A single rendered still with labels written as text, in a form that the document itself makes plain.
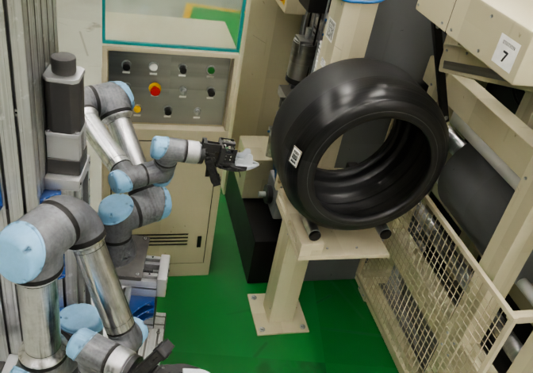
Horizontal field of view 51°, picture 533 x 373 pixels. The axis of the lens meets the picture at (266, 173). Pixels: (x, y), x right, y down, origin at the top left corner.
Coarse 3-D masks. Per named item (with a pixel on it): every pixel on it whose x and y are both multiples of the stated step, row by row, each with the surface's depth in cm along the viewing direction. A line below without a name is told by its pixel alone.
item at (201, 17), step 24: (120, 0) 212; (144, 0) 214; (168, 0) 216; (192, 0) 218; (216, 0) 220; (240, 0) 222; (120, 24) 217; (144, 24) 219; (168, 24) 221; (192, 24) 223; (216, 24) 225; (240, 24) 227; (192, 48) 228; (216, 48) 231
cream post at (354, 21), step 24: (336, 0) 197; (336, 24) 197; (360, 24) 197; (336, 48) 200; (360, 48) 202; (336, 144) 225; (288, 240) 250; (288, 264) 259; (288, 288) 268; (288, 312) 278
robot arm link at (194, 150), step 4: (188, 140) 180; (192, 140) 181; (192, 144) 179; (196, 144) 179; (200, 144) 180; (188, 148) 185; (192, 148) 178; (196, 148) 179; (200, 148) 179; (188, 152) 178; (192, 152) 178; (196, 152) 179; (200, 152) 180; (188, 156) 178; (192, 156) 178; (196, 156) 179; (200, 156) 180; (188, 160) 179; (192, 160) 179; (196, 160) 180
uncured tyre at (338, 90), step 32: (352, 64) 186; (384, 64) 188; (288, 96) 192; (320, 96) 178; (352, 96) 173; (384, 96) 173; (416, 96) 177; (288, 128) 184; (320, 128) 174; (352, 128) 174; (416, 128) 212; (288, 160) 182; (384, 160) 222; (416, 160) 212; (288, 192) 190; (320, 192) 220; (352, 192) 223; (384, 192) 218; (416, 192) 196; (320, 224) 199; (352, 224) 199
